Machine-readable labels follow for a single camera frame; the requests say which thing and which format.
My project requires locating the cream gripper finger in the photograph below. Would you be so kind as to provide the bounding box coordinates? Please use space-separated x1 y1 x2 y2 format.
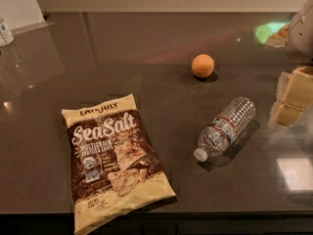
276 66 313 110
268 101 303 130

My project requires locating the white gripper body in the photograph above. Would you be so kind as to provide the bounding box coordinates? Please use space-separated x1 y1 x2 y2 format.
286 0 313 65

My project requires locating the orange fruit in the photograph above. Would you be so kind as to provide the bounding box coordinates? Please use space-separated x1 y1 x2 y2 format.
192 54 214 78

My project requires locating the brown sea salt chip bag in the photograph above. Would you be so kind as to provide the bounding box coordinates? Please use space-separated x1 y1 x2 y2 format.
62 94 175 235

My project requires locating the clear plastic water bottle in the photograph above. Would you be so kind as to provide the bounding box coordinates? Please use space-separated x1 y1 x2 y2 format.
194 97 256 163

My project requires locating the white container at left edge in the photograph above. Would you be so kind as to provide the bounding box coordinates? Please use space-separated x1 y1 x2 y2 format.
0 18 15 47

